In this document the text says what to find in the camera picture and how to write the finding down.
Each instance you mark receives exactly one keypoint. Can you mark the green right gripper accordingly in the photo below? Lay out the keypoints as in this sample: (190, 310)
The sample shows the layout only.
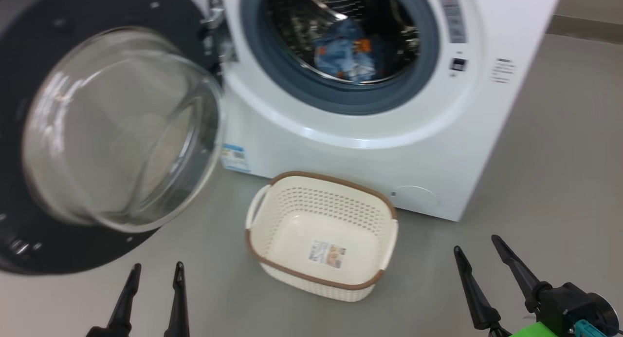
(533, 331)

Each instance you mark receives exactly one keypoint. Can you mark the basket product label sticker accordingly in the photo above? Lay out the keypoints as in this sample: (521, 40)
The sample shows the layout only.
(327, 254)

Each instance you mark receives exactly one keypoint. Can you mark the black round washer door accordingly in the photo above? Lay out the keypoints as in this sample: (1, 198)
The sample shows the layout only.
(121, 132)

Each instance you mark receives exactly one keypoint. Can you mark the grey instruction sticker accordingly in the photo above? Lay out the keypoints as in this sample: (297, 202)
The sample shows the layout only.
(452, 18)

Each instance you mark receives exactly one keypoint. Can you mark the blue energy label sticker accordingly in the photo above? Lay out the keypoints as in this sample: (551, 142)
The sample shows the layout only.
(236, 158)

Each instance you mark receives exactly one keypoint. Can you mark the cream perforated laundry basket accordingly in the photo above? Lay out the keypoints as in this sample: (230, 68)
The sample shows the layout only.
(292, 220)

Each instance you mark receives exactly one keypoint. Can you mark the white washing machine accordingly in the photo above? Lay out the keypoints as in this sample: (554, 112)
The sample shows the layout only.
(365, 157)

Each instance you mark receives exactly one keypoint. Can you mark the blue cartoon print garment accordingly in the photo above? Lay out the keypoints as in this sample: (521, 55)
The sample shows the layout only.
(340, 45)

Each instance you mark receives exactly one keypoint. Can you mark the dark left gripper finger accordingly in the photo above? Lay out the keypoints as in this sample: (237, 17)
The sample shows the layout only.
(179, 312)
(124, 308)

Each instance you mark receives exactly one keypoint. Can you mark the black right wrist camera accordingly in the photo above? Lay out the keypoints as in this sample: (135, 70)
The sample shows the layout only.
(569, 303)

